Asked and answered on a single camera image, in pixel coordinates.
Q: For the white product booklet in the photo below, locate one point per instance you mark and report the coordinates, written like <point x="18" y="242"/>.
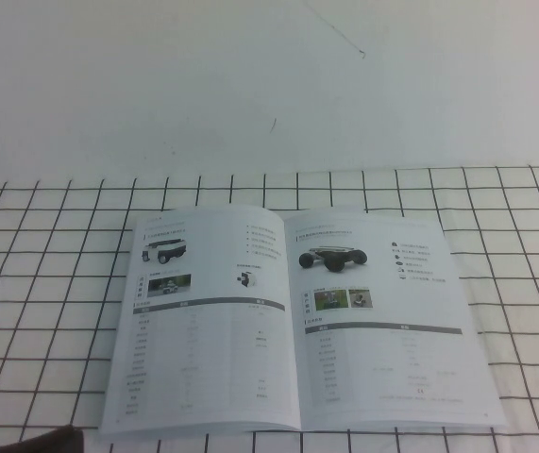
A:
<point x="344" y="358"/>

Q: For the white black-grid tablecloth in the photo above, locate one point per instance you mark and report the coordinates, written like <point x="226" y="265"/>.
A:
<point x="38" y="330"/>

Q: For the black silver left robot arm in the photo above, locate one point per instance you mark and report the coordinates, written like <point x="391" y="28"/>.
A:
<point x="61" y="441"/>

